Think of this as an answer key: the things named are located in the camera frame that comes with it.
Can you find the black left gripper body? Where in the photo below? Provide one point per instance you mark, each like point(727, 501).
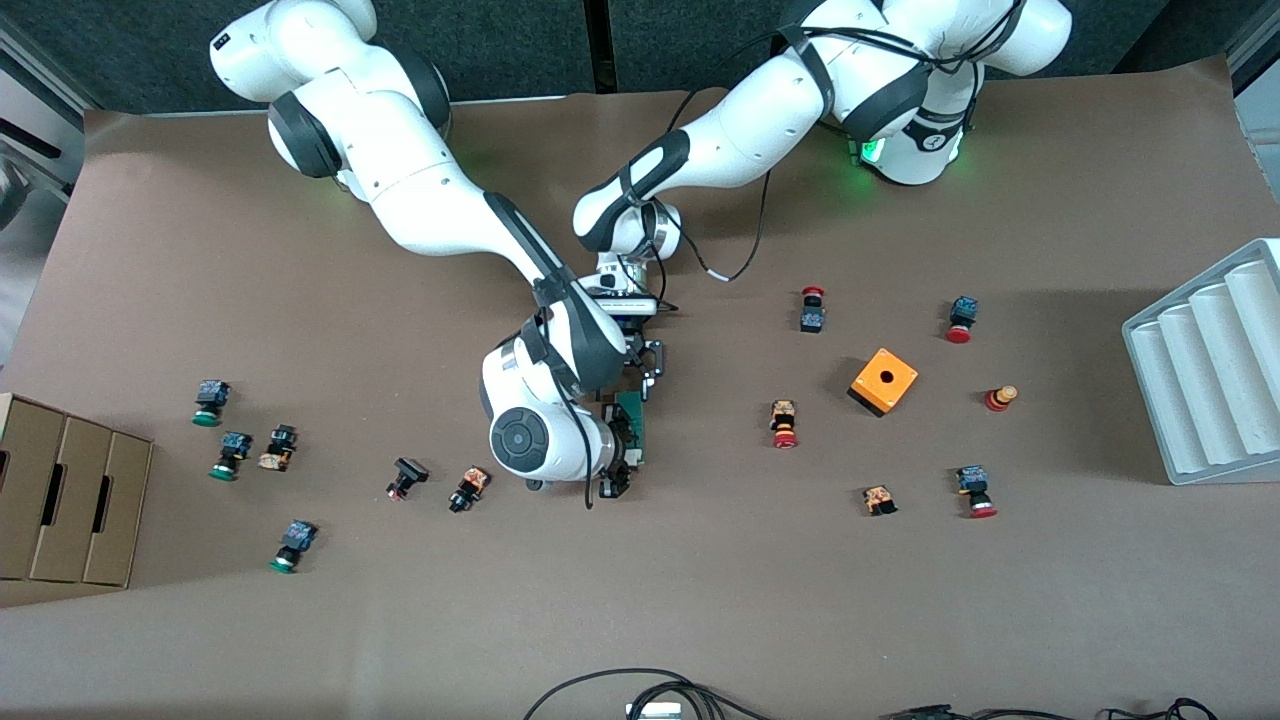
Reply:
point(640, 329)

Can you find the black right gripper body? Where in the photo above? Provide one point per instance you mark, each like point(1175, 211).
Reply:
point(617, 449)

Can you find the green load switch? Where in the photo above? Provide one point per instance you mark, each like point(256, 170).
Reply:
point(643, 448)

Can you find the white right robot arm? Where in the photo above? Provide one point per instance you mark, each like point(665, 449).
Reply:
point(420, 190)

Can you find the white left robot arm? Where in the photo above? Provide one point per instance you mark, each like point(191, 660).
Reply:
point(760, 120)

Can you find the red button orange block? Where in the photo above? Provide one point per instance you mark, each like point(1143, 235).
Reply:
point(784, 415)

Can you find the red button on black block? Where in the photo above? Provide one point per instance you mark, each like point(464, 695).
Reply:
point(812, 318)

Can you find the black square push button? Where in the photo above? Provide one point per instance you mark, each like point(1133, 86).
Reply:
point(410, 470)

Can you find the white plug connector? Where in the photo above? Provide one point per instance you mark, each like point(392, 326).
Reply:
point(653, 711)

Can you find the orange contact block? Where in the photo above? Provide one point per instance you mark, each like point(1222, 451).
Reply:
point(879, 498)

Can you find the red mushroom button blue block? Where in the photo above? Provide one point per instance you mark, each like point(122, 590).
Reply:
point(963, 310)
point(972, 480)

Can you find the red and yellow knob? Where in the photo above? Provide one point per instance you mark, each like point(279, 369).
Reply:
point(1000, 399)

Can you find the white ridged tray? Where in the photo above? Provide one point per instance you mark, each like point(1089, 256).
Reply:
point(1210, 380)

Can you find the black switch with orange block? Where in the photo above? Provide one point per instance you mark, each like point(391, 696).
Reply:
point(470, 485)

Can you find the orange button enclosure box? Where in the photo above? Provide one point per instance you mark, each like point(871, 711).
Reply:
point(872, 388)

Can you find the green push button switch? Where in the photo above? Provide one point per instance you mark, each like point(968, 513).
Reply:
point(235, 445)
point(210, 395)
point(297, 538)

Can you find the black switch with yellow block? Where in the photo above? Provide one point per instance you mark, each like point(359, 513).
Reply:
point(280, 445)

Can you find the grey metal frame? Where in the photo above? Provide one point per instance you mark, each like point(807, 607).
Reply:
point(35, 110)
point(1258, 60)

